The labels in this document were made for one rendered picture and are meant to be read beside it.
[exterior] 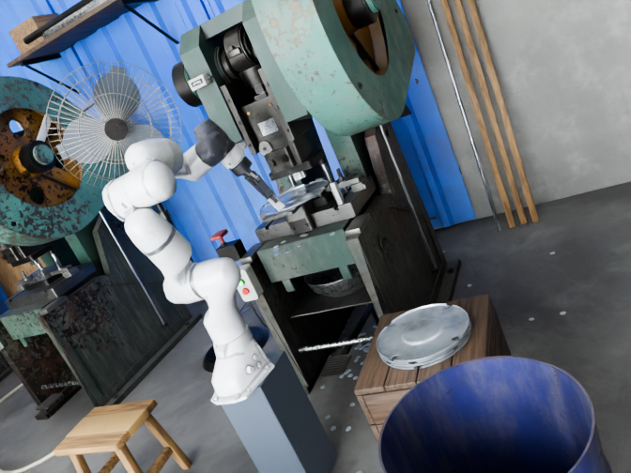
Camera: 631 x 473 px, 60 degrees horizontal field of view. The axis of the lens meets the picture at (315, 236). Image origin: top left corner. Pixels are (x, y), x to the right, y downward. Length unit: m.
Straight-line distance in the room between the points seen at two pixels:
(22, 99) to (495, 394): 2.57
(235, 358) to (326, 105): 0.82
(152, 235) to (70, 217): 1.59
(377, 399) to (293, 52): 1.03
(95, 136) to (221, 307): 1.33
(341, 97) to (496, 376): 0.92
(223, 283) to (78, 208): 1.64
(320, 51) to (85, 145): 1.39
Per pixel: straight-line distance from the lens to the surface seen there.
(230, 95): 2.15
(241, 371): 1.67
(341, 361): 2.18
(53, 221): 3.00
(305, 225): 2.11
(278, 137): 2.14
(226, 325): 1.66
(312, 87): 1.73
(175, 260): 1.55
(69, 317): 3.21
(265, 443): 1.84
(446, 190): 3.33
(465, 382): 1.38
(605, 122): 3.23
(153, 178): 1.48
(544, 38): 3.13
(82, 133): 2.74
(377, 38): 2.30
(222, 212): 3.88
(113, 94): 2.70
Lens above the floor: 1.24
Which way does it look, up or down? 17 degrees down
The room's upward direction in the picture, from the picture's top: 24 degrees counter-clockwise
